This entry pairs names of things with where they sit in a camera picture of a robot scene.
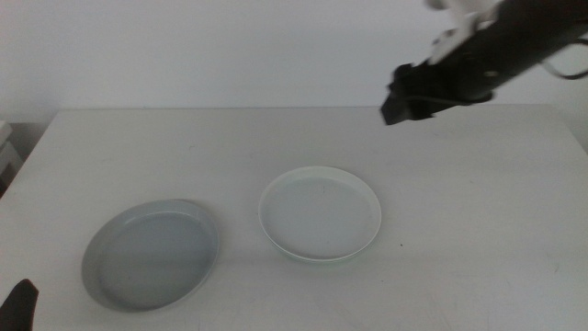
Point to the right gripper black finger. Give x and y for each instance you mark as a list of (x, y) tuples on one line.
[(425, 108), (394, 108)]

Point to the white shallow bowl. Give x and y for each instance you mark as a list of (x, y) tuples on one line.
[(319, 213)]

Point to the grey shallow bowl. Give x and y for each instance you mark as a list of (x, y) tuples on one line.
[(151, 259)]

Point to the green shallow bowl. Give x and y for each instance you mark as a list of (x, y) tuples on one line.
[(321, 263)]

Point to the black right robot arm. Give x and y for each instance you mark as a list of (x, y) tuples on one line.
[(533, 32)]

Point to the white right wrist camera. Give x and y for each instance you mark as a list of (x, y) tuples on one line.
[(459, 27)]

